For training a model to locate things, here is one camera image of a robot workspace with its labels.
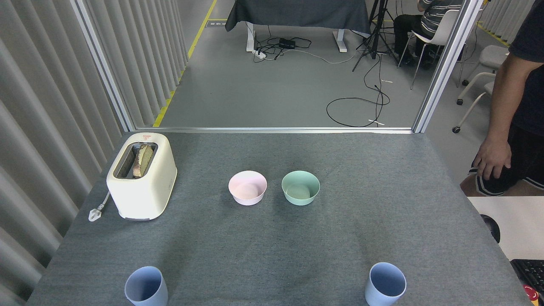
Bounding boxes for person's hand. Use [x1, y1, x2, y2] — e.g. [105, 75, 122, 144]
[472, 138, 512, 180]

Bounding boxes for blue cup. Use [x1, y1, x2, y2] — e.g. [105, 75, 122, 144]
[125, 266, 168, 306]
[365, 262, 407, 306]

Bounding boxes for grey wheeled chair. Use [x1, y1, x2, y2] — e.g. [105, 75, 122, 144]
[453, 81, 496, 133]
[457, 45, 510, 105]

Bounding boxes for person in dark shorts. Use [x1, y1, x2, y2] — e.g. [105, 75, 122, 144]
[460, 0, 544, 197]

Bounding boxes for black computer mouse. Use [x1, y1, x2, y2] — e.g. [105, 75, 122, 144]
[480, 214, 501, 244]

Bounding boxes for white desk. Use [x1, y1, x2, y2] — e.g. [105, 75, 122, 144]
[467, 196, 544, 261]

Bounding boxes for black keyboard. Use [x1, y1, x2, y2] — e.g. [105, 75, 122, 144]
[510, 258, 544, 294]

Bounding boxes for white chair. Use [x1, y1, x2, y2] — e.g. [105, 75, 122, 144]
[397, 9, 462, 90]

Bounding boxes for red round button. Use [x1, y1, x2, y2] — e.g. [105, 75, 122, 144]
[523, 285, 540, 306]

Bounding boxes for seated person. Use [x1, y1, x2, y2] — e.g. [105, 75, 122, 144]
[393, 0, 464, 68]

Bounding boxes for black tripod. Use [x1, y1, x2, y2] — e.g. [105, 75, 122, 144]
[352, 0, 398, 72]

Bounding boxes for green bowl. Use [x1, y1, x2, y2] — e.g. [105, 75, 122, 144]
[281, 170, 320, 206]

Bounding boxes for table with dark cloth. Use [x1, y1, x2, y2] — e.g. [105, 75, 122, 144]
[225, 0, 371, 53]

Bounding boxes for pink bowl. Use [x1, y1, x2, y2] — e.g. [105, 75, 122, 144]
[228, 170, 268, 206]

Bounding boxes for toasted bread slice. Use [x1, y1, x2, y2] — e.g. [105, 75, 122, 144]
[133, 144, 154, 178]

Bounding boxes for cream white toaster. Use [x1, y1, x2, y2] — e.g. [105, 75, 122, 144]
[106, 132, 177, 221]

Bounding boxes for silver frame post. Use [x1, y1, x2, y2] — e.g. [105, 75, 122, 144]
[412, 0, 485, 133]
[70, 0, 136, 131]

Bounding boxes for long black floor cable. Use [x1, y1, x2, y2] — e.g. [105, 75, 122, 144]
[326, 55, 391, 128]

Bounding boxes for silver frame rail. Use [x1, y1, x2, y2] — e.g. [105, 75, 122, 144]
[135, 127, 414, 134]

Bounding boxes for tangled black cables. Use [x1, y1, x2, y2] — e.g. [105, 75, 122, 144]
[254, 25, 313, 63]

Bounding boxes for white toaster plug and cord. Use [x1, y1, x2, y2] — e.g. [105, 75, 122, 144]
[88, 191, 111, 222]

